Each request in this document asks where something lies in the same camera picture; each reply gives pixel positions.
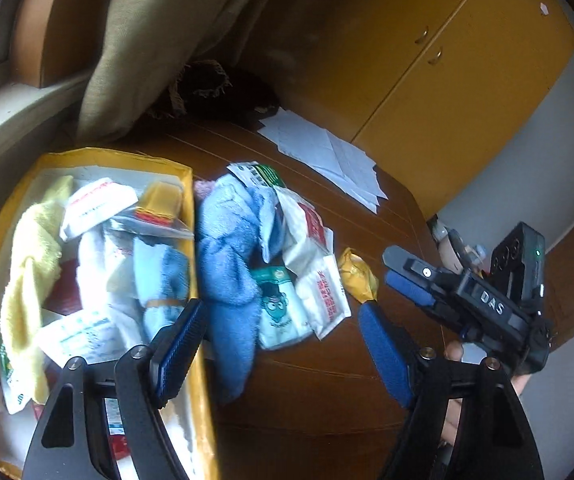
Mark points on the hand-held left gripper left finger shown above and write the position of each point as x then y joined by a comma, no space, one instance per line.
179,350

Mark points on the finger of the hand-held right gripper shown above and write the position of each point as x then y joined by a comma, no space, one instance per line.
412,290
407,262

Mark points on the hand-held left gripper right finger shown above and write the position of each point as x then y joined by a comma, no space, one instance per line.
384,355

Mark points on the yellow packet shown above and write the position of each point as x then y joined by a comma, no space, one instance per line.
357,275

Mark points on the yellow cardboard box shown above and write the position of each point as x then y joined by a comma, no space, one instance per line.
206,410

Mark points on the light blue towel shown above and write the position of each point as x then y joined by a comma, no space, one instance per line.
167,270

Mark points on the white packet red label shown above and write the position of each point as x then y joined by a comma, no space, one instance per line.
324,295
97,202
307,220

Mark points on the teal cartoon tissue pack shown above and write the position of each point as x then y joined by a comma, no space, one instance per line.
277,310

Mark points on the white packet blue print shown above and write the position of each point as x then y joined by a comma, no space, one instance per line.
74,335

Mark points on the white towel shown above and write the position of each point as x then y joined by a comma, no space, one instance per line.
94,265

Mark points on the clear bag with orange item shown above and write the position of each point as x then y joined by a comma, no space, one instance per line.
159,205

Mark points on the pink plush toy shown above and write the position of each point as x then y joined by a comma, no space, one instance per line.
203,190

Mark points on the green white packet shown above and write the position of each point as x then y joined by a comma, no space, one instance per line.
262,175

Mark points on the yellow towel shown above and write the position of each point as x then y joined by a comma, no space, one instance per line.
32,260

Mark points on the person's right hand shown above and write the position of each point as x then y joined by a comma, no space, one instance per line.
454,351

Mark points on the pile of white paper sheets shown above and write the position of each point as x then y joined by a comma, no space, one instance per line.
317,145

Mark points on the yellow wooden cabinet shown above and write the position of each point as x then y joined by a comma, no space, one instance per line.
467,85

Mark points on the dark fringed cloth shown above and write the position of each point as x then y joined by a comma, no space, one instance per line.
227,90

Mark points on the beige curtain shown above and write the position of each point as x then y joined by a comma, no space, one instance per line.
157,35

